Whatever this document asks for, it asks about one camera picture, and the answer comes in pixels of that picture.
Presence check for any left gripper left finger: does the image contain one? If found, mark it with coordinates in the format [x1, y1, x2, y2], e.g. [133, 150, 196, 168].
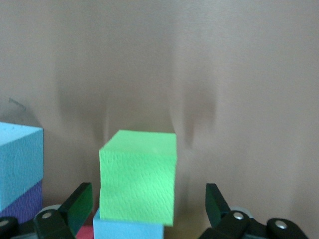
[33, 182, 94, 239]

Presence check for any blue foam cube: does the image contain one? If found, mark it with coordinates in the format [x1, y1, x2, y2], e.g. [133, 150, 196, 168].
[93, 208, 165, 239]
[0, 121, 44, 211]

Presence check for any green foam cube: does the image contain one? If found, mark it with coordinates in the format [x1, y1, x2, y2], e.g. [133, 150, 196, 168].
[99, 129, 177, 227]

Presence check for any purple foam cube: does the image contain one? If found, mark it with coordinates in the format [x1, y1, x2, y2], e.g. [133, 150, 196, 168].
[0, 180, 43, 224]

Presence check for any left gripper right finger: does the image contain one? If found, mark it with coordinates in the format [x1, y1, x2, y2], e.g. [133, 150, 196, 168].
[199, 183, 266, 239]

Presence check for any red foam cube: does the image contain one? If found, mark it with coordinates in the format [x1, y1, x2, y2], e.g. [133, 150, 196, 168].
[75, 225, 95, 239]

